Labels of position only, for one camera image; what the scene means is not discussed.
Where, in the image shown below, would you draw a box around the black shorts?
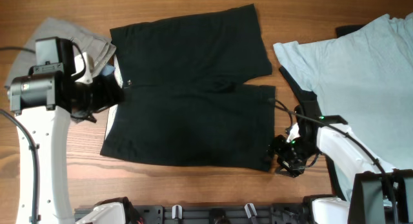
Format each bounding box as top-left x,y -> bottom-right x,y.
101,5 -> 276,171

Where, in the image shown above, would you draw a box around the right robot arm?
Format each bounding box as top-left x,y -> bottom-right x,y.
270,99 -> 412,223

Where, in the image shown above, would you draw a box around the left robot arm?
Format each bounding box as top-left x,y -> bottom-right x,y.
6,37 -> 124,223

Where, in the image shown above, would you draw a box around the folded blue denim garment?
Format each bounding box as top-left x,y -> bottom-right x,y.
99,64 -> 116,77

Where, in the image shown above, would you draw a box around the folded grey trousers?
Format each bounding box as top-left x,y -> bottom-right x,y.
3,17 -> 117,124

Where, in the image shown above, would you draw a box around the black garment under pile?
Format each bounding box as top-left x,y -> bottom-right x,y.
278,24 -> 368,202

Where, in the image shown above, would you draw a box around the light blue t-shirt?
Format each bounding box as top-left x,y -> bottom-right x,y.
272,12 -> 413,202

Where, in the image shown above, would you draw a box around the left black camera cable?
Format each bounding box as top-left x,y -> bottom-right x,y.
0,46 -> 97,224

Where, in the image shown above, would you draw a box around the black camera cable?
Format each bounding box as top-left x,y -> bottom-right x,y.
267,97 -> 399,224
0,46 -> 97,224

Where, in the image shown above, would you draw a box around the right black camera cable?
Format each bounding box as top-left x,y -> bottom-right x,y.
267,97 -> 399,224

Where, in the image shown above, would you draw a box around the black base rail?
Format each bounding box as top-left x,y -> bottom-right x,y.
134,203 -> 312,224

